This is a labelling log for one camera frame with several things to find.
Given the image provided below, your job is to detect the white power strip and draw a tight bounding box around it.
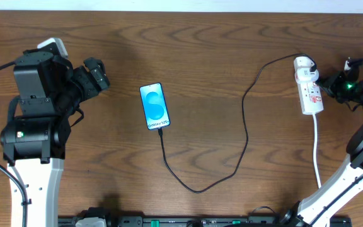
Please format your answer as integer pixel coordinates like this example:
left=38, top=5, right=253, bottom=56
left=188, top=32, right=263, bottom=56
left=295, top=68, right=323, bottom=115

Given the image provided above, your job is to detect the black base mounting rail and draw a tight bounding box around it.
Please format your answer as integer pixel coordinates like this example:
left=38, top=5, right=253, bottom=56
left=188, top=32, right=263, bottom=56
left=57, top=206, right=352, bottom=227

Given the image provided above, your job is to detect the blue screen Galaxy smartphone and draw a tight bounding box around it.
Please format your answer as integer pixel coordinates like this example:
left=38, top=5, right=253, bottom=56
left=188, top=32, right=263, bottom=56
left=139, top=83, right=171, bottom=130

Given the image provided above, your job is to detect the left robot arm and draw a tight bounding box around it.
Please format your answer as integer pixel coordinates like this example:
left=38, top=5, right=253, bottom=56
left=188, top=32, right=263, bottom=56
left=0, top=49, right=110, bottom=226

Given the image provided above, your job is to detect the black USB charging cable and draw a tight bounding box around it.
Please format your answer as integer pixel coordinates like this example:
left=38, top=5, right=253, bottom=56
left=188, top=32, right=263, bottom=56
left=156, top=52, right=318, bottom=194

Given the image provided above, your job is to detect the white power strip cord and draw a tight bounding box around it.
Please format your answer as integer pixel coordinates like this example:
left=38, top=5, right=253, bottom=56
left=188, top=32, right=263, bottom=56
left=311, top=113, right=331, bottom=227

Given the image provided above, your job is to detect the white USB charger adapter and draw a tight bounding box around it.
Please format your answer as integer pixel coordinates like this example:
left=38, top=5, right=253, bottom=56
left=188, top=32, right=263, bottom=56
left=294, top=56, right=314, bottom=71

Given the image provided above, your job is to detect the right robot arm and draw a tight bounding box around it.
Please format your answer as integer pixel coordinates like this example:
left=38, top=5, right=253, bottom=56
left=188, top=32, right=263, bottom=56
left=279, top=57, right=363, bottom=226

